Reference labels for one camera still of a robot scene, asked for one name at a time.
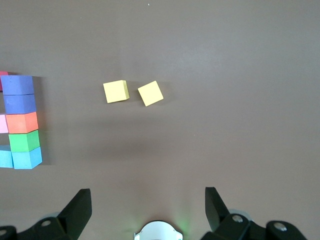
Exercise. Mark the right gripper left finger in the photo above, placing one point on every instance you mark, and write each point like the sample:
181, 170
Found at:
72, 220

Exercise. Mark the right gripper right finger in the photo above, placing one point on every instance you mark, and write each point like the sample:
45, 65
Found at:
225, 225

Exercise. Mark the blue foam cube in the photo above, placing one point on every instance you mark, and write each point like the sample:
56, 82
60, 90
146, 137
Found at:
5, 158
27, 158

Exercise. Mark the green foam cube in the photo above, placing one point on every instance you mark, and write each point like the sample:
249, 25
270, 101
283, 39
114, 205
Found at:
25, 141

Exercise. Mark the orange foam cube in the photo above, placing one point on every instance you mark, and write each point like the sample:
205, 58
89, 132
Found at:
22, 122

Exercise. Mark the light pink foam cube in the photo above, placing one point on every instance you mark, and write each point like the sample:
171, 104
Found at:
3, 123

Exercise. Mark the purple foam cube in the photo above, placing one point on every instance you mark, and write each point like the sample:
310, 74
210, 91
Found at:
21, 103
17, 85

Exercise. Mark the red foam cube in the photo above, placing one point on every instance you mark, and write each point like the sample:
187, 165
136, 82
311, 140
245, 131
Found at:
3, 74

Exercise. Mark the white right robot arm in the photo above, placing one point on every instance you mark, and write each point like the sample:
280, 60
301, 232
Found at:
158, 231

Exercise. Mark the yellow foam cube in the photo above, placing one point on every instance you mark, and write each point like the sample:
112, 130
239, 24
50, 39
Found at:
150, 93
115, 92

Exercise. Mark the brown table mat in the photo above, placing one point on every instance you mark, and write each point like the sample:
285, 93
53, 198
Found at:
200, 75

